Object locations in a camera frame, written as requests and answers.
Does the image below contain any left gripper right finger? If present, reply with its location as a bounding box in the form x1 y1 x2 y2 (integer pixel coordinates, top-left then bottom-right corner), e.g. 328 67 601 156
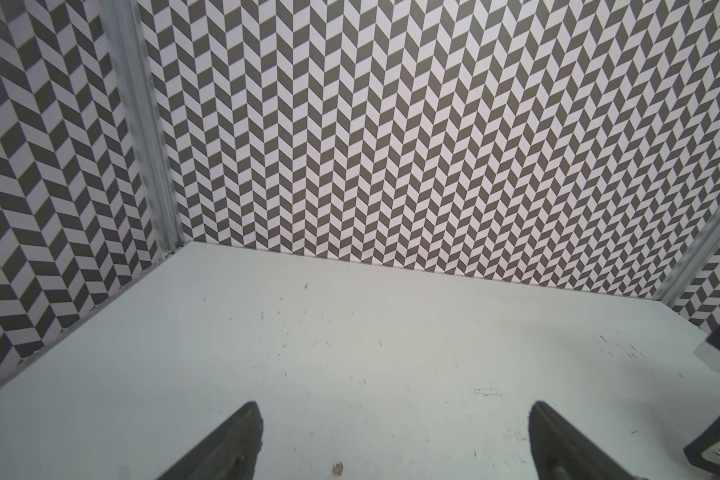
528 401 635 480

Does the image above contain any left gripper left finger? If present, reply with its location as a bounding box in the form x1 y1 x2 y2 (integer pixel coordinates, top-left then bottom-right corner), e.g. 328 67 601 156
159 401 264 480

